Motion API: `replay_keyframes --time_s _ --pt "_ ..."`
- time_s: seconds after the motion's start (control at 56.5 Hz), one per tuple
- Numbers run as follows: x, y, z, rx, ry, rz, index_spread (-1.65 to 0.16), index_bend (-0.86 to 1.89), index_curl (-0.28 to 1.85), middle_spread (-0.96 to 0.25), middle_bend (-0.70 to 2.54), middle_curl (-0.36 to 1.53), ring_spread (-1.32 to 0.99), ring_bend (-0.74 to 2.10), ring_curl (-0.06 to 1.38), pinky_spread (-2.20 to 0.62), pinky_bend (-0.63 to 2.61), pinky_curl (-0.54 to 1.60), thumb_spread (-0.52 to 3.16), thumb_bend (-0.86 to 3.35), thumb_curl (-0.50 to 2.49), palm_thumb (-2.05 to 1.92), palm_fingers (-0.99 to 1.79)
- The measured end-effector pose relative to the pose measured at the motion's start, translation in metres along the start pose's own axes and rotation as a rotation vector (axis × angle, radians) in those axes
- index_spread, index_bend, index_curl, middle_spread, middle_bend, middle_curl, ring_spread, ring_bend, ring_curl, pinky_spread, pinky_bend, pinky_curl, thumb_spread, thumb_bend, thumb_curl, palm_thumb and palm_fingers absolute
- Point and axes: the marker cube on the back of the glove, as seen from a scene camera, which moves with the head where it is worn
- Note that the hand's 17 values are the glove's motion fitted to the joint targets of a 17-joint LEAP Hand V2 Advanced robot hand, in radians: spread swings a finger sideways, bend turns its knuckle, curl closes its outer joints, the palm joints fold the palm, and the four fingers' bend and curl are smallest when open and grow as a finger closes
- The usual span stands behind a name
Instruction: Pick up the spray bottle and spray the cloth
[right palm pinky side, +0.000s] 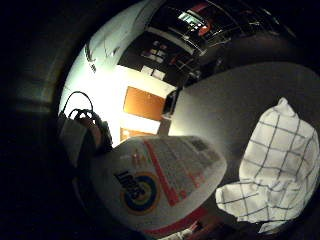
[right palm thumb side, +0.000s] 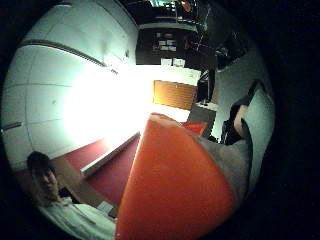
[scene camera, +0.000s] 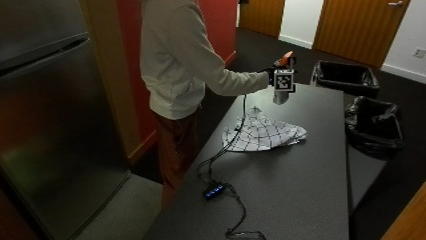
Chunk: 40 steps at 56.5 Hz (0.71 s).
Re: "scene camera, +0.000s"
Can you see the spray bottle with orange trigger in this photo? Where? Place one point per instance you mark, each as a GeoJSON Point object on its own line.
{"type": "Point", "coordinates": [282, 97]}

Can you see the white marker cube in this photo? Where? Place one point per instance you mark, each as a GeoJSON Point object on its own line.
{"type": "Point", "coordinates": [284, 81]}

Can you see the rectangular bin with black bag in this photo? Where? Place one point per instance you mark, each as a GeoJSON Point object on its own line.
{"type": "Point", "coordinates": [347, 77]}

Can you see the plain wooden door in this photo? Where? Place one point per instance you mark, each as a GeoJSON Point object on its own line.
{"type": "Point", "coordinates": [263, 15]}

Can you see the white checked cloth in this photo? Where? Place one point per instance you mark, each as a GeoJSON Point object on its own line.
{"type": "Point", "coordinates": [264, 133]}

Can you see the round bin with black bag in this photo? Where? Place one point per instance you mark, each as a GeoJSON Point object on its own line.
{"type": "Point", "coordinates": [373, 126]}

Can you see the the person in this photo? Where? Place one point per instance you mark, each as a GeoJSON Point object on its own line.
{"type": "Point", "coordinates": [178, 60]}

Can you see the wooden cabinet side panel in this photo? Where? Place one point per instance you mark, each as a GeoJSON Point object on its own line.
{"type": "Point", "coordinates": [114, 83]}

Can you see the black hub with blue lights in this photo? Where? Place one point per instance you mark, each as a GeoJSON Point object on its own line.
{"type": "Point", "coordinates": [214, 190]}

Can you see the wooden furniture corner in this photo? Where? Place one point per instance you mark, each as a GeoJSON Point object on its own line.
{"type": "Point", "coordinates": [411, 220]}

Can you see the stainless steel refrigerator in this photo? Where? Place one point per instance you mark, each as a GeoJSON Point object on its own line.
{"type": "Point", "coordinates": [54, 126]}

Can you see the white wall outlet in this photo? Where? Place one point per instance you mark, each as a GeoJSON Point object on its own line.
{"type": "Point", "coordinates": [420, 52]}

